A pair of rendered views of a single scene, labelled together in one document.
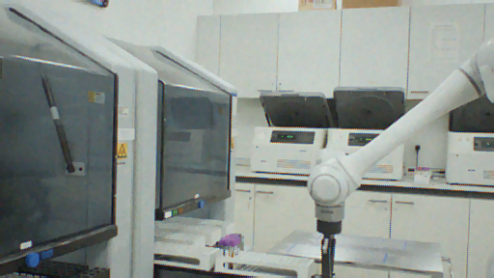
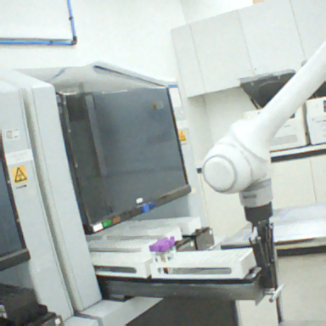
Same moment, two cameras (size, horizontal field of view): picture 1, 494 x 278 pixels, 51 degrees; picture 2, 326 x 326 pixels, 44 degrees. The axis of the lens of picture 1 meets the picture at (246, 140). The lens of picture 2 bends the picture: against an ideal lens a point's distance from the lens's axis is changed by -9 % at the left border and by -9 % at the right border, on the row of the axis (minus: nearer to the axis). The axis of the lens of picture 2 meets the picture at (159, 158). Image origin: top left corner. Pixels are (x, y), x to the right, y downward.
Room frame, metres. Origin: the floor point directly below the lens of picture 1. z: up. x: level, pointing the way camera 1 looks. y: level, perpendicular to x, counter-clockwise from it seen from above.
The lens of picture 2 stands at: (0.46, -0.34, 1.22)
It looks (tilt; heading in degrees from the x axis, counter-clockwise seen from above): 3 degrees down; 16
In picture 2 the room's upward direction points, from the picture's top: 12 degrees counter-clockwise
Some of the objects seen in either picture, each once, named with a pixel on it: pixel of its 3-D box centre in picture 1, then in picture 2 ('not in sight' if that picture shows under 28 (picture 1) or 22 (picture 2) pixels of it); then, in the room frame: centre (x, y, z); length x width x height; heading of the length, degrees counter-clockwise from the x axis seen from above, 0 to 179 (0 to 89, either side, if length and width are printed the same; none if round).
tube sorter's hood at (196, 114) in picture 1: (143, 121); (80, 135); (2.02, 0.40, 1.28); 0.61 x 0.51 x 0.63; 161
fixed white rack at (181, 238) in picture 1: (163, 242); (119, 251); (1.90, 0.29, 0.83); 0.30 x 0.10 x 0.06; 71
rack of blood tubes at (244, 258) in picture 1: (263, 267); (201, 266); (1.61, -0.07, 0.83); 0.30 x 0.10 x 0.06; 71
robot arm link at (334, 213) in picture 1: (329, 209); (255, 193); (1.55, -0.25, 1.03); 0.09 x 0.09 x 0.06
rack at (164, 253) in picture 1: (173, 256); (117, 266); (1.72, 0.23, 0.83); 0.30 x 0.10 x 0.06; 71
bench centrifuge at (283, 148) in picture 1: (294, 132); (279, 110); (4.25, -0.39, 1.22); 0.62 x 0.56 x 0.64; 159
